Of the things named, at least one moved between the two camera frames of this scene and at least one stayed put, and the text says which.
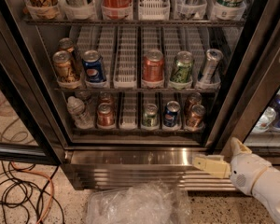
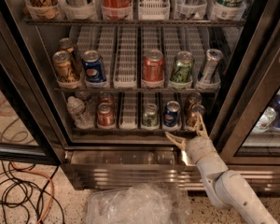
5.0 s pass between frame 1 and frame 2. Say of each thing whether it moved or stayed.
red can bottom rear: stayed
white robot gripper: moved
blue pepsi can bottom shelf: stayed
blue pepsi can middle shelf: stayed
